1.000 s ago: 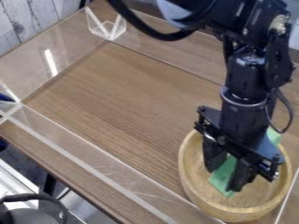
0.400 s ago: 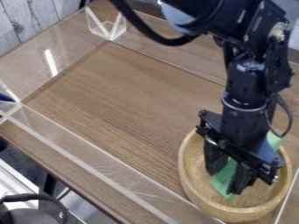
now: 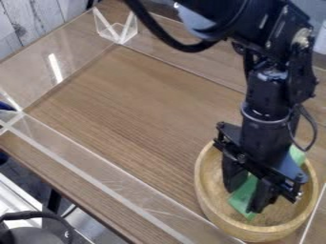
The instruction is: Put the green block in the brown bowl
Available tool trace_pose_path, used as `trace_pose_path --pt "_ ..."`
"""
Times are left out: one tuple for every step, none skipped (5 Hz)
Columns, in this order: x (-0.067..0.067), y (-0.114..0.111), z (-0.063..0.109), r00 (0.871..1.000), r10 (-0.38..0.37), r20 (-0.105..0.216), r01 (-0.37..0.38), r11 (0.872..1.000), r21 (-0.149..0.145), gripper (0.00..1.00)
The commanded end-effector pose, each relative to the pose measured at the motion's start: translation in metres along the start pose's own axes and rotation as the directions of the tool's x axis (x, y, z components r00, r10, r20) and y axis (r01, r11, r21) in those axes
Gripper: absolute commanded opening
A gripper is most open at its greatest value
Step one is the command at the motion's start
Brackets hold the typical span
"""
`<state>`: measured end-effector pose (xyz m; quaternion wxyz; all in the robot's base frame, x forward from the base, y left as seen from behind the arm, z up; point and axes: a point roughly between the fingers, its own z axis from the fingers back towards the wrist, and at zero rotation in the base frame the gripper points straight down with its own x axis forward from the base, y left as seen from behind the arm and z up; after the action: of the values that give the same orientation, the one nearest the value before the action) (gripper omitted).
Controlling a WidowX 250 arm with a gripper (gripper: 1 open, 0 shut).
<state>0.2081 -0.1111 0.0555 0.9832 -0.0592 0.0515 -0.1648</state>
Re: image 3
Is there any brown wooden bowl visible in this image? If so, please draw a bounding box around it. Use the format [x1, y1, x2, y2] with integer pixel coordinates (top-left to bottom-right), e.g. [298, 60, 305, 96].
[194, 141, 318, 243]

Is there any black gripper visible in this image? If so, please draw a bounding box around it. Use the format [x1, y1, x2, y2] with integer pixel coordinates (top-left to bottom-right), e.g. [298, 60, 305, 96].
[214, 103, 309, 214]

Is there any clear acrylic enclosure wall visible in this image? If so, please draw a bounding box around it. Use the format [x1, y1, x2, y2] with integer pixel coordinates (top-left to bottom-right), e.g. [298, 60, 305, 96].
[0, 3, 326, 244]

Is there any black table leg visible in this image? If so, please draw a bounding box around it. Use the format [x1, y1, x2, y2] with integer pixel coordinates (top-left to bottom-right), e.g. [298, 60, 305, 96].
[47, 190, 63, 214]

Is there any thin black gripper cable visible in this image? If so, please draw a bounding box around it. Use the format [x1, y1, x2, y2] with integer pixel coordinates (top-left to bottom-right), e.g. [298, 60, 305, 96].
[286, 104, 318, 153]

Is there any green rectangular block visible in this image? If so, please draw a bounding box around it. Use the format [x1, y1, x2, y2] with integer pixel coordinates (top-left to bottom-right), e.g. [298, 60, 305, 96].
[229, 146, 306, 221]

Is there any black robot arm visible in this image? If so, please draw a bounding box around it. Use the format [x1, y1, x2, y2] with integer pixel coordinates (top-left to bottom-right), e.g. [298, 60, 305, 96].
[123, 0, 318, 213]

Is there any black cable lower left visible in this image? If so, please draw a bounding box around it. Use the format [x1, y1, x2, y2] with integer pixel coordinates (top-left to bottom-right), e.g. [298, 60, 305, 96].
[0, 211, 74, 244]

